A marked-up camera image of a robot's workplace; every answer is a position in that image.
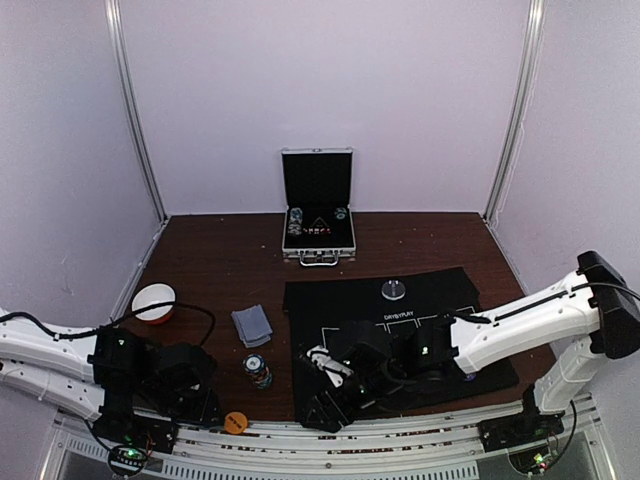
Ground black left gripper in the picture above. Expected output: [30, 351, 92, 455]
[142, 379, 225, 429]

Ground orange big blind button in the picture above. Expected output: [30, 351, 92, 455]
[223, 411, 249, 435]

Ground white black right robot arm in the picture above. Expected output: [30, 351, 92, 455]
[298, 251, 639, 442]

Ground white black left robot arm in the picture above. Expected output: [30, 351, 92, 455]
[1, 311, 222, 452]

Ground stack of poker chips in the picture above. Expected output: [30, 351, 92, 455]
[243, 354, 273, 390]

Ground grey playing card deck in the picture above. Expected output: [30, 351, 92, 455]
[231, 305, 273, 348]

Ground black poker table mat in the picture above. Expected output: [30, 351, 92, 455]
[284, 267, 519, 423]

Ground white red bowl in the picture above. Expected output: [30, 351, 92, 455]
[131, 283, 176, 325]

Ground aluminium poker case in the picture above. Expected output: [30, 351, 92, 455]
[281, 147, 357, 268]

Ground chips in case right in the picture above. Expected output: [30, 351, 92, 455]
[334, 207, 349, 221]

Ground chips row in case left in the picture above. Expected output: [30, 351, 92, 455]
[287, 207, 304, 236]

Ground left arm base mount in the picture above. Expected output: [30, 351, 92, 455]
[84, 415, 179, 478]

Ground aluminium frame rail front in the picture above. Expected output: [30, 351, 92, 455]
[52, 394, 601, 480]

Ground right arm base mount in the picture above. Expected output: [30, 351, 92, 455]
[478, 413, 564, 477]

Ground right aluminium frame post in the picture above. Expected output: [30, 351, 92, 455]
[483, 0, 546, 225]

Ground aluminium frame post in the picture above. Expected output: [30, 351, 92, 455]
[104, 0, 168, 224]
[483, 0, 546, 225]

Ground left aluminium frame post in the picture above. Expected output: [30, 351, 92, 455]
[104, 0, 168, 224]

